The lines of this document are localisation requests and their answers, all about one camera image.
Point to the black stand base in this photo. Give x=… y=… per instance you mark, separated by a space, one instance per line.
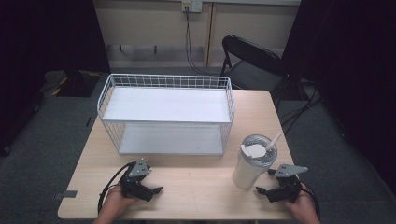
x=74 y=82

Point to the white tumbler cup with lid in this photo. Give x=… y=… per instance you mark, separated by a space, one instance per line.
x=249 y=174

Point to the grey floor tape strip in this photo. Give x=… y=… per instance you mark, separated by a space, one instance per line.
x=65 y=194

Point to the white wall socket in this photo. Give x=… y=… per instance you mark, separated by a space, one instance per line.
x=191 y=5

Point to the person's left hand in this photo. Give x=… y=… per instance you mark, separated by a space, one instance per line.
x=115 y=202

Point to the person's right hand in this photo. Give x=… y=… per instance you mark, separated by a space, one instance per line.
x=302 y=207

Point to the white drinking straw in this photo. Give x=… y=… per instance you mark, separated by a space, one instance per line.
x=274 y=141

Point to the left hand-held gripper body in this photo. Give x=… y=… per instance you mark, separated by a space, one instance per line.
x=134 y=186

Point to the black folding chair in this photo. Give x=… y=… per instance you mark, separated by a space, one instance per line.
x=252 y=62

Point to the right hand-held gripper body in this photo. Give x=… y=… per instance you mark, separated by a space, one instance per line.
x=288 y=189

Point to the black curtain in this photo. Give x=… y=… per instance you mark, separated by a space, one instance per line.
x=46 y=46
x=351 y=77

